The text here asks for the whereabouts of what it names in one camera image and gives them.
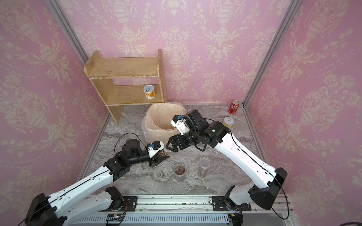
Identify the clear plastic bin liner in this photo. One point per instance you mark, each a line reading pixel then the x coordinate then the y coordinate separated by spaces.
pixel 147 127

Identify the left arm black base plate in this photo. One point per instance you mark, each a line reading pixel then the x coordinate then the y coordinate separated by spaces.
pixel 128 204

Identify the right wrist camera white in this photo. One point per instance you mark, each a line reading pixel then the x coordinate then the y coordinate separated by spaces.
pixel 179 123

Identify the clear jar flower tea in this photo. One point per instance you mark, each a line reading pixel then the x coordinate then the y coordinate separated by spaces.
pixel 161 153
pixel 204 165
pixel 180 172

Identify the yellow white can on shelf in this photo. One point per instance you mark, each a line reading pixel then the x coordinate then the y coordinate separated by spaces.
pixel 149 91

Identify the cream trash bin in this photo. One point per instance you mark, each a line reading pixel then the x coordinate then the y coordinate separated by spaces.
pixel 161 121

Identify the yellow white can on table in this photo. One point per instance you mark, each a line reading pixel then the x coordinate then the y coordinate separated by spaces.
pixel 228 122

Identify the small circuit board with wires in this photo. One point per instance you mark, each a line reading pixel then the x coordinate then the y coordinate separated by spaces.
pixel 114 219

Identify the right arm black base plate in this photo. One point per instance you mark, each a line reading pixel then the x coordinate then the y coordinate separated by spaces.
pixel 220 203

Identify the red cola can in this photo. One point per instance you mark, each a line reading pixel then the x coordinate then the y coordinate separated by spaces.
pixel 233 107

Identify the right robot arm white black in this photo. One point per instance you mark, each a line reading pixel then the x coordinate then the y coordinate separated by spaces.
pixel 266 182

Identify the wooden two-tier shelf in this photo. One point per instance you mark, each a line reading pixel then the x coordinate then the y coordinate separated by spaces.
pixel 120 81

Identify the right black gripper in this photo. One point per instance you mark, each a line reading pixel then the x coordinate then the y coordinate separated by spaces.
pixel 180 138

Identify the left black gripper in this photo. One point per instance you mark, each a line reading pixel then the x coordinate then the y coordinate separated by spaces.
pixel 156 162

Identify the aluminium mounting rail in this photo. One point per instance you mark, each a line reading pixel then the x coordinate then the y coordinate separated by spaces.
pixel 193 209

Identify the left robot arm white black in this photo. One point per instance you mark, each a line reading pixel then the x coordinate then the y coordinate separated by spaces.
pixel 71 204

